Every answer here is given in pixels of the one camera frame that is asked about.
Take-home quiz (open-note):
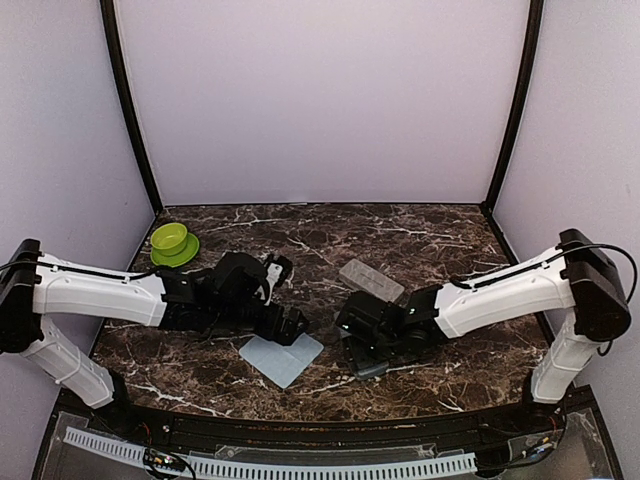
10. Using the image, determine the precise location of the black frame post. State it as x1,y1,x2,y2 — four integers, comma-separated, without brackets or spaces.
481,0,545,217
99,0,164,215

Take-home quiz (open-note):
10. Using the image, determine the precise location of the right black frame post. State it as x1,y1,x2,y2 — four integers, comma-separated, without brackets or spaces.
481,0,545,217

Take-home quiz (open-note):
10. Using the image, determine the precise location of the dark grey glasses case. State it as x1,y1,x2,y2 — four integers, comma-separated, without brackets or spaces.
342,336,389,381

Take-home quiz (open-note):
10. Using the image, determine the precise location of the blue cleaning cloth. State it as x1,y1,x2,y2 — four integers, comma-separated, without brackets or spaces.
239,333,324,389

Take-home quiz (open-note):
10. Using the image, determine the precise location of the white cable duct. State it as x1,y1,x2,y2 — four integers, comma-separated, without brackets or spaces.
63,427,477,479

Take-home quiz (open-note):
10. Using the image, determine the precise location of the green bowl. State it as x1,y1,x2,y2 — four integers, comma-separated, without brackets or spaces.
150,222,200,268

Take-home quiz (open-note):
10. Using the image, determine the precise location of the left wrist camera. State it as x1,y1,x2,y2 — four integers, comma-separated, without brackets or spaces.
261,254,293,305

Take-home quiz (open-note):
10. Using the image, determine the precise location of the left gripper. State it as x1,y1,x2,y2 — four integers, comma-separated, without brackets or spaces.
211,298,310,347

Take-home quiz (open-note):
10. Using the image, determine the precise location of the light grey glasses case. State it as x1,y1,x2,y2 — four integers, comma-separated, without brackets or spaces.
338,259,405,302

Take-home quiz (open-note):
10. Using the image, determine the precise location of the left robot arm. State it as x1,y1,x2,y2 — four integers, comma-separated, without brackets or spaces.
1,239,308,436

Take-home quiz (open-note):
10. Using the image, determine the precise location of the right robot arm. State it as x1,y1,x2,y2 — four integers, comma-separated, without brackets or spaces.
335,229,633,434

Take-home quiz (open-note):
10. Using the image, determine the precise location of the black front rail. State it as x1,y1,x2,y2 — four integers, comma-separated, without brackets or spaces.
59,389,566,451

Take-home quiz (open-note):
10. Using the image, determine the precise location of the left black frame post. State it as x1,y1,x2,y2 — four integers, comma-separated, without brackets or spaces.
99,0,164,215

